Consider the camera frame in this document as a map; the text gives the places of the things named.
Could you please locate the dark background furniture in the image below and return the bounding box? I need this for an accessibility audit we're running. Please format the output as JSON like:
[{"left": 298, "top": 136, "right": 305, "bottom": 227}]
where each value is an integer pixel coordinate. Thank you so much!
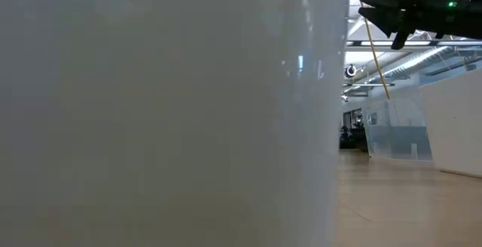
[{"left": 338, "top": 108, "right": 369, "bottom": 153}]

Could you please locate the silver ventilation duct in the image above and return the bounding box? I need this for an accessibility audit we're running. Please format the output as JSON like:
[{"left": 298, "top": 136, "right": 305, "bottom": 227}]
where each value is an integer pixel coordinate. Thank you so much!
[{"left": 361, "top": 45, "right": 455, "bottom": 87}]

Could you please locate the linear ceiling light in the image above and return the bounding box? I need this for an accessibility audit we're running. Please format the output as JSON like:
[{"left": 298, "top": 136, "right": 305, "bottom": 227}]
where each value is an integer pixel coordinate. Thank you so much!
[{"left": 345, "top": 39, "right": 482, "bottom": 48}]

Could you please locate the glass partition panel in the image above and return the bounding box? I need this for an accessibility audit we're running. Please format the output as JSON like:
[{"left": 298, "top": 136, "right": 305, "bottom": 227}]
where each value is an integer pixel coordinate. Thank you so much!
[{"left": 361, "top": 98, "right": 434, "bottom": 162}]

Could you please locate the white partition panel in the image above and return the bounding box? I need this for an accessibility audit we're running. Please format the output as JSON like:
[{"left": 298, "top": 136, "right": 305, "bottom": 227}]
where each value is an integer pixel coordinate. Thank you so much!
[{"left": 417, "top": 68, "right": 482, "bottom": 179}]

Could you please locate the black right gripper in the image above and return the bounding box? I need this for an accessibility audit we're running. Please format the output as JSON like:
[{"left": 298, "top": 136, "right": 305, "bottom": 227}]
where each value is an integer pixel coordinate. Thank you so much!
[{"left": 358, "top": 0, "right": 482, "bottom": 41}]

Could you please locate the white plastic basket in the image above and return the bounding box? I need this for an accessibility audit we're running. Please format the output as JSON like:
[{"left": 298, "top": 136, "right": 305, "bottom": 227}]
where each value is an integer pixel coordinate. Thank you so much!
[{"left": 0, "top": 0, "right": 351, "bottom": 247}]

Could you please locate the yellow hanging cable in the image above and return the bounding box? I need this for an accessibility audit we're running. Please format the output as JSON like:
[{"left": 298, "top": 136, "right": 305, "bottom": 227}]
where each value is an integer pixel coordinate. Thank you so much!
[{"left": 353, "top": 0, "right": 392, "bottom": 100}]

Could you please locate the round black ceiling fixture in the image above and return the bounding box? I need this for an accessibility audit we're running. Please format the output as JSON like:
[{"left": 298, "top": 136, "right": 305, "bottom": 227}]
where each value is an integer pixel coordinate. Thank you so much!
[{"left": 343, "top": 63, "right": 359, "bottom": 79}]

